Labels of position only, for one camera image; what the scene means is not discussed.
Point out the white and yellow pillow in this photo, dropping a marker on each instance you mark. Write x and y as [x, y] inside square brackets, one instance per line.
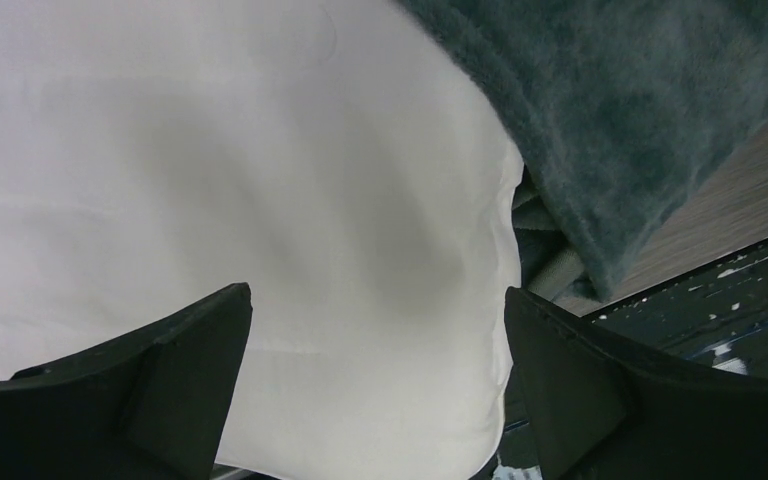
[327, 153]

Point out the grey plush pillowcase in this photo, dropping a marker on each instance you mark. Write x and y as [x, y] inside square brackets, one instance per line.
[620, 111]

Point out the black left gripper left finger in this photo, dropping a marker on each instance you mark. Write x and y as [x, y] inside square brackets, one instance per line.
[149, 404]

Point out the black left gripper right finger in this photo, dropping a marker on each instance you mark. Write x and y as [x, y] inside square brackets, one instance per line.
[602, 406]

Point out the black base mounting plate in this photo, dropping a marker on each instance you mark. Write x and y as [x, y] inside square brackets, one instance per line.
[715, 316]

